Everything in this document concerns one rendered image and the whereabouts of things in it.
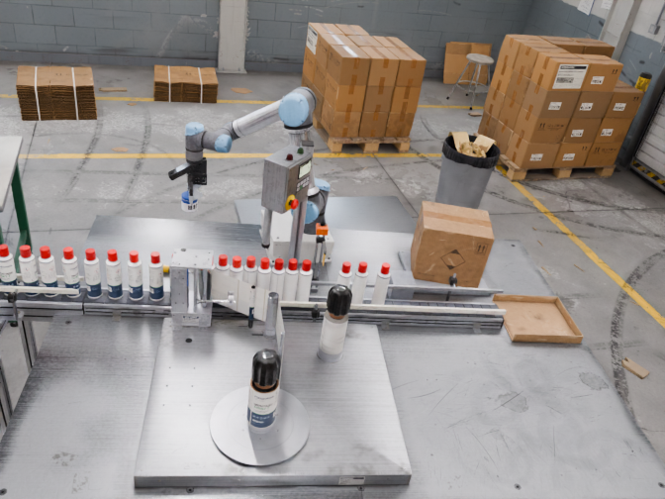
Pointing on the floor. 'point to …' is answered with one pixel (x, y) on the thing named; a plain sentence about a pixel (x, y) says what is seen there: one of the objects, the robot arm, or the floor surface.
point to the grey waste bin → (461, 184)
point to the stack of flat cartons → (55, 93)
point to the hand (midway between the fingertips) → (189, 198)
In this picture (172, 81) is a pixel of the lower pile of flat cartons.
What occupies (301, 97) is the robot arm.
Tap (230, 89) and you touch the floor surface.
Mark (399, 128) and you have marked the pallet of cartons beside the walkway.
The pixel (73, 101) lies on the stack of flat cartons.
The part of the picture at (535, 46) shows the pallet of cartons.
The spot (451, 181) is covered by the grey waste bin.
